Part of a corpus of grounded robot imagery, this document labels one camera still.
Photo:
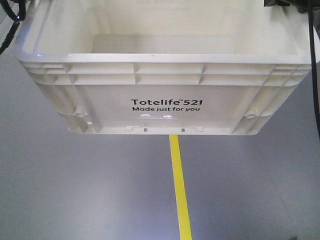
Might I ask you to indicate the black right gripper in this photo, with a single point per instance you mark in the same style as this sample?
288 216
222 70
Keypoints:
301 5

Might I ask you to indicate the white plastic tote box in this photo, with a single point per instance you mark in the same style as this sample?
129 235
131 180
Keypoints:
164 67

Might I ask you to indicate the yellow floor tape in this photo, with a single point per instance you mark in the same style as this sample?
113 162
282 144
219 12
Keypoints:
184 222

